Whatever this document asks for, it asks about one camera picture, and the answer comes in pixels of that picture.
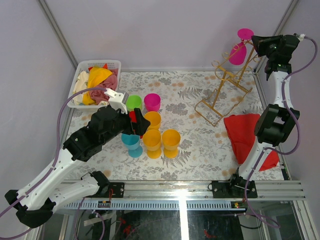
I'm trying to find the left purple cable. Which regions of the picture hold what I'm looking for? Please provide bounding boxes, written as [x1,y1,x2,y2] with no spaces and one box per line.
[0,87,107,240]

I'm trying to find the red plastic wine glass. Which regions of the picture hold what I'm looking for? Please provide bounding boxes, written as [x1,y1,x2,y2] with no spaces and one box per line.
[129,110,143,139]

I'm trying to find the magenta plastic wine glass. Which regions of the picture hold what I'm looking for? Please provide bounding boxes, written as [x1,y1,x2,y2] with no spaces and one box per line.
[144,93,161,112]

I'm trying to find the gold wire glass rack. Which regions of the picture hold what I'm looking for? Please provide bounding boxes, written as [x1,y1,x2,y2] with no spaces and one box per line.
[194,40,261,127]

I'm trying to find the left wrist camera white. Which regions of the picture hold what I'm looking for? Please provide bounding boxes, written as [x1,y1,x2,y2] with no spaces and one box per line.
[104,88,129,114]

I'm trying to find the aluminium front rail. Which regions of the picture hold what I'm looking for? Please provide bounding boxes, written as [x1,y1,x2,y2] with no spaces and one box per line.
[54,179,307,201]

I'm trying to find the green plastic wine glass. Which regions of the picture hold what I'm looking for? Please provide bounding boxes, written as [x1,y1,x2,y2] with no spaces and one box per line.
[126,95,143,112]

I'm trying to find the slotted grey cable duct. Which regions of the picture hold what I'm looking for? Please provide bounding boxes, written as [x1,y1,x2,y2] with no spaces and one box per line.
[64,199,247,211]

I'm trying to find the teal plastic wine glass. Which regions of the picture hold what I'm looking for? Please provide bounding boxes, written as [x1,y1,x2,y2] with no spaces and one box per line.
[121,134,143,158]

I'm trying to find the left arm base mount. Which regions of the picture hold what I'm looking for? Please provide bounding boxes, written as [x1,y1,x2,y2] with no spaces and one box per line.
[81,171,125,199]

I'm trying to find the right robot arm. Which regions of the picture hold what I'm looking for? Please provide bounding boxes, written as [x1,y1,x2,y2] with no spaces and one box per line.
[227,34,300,198]

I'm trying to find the white plastic basket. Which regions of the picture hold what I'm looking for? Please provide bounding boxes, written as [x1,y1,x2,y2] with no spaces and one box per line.
[67,59,122,112]

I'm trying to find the yellow cloth in basket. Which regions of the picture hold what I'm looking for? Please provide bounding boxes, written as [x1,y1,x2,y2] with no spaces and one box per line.
[83,66,113,106]

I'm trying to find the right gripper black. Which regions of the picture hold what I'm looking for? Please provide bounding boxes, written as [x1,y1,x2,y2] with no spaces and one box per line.
[250,34,283,61]

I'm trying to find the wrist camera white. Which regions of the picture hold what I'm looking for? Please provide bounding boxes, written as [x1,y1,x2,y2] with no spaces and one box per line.
[104,88,129,114]
[294,33,306,42]

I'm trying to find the yellow wine glass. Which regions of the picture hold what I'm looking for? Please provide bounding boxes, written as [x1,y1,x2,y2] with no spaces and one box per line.
[142,129,162,159]
[144,111,162,131]
[162,129,181,159]

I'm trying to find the pink cloth in basket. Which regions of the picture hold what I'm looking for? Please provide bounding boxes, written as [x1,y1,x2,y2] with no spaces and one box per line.
[89,68,119,105]

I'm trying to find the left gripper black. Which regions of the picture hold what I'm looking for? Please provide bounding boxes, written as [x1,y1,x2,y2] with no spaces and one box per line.
[101,106,151,146]

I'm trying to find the red folded cloth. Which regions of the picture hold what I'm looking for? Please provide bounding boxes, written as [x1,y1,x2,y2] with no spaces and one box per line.
[223,113,280,172]

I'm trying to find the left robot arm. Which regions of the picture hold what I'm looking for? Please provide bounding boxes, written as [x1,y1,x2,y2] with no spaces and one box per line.
[5,106,151,229]

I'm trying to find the cream floral cloth in basket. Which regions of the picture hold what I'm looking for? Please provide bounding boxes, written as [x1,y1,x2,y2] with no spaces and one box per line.
[72,71,89,105]

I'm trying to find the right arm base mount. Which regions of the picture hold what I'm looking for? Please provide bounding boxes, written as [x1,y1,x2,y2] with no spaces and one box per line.
[208,173,258,199]

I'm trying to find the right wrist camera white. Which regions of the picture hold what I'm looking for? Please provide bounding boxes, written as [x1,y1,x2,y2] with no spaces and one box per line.
[294,33,306,42]

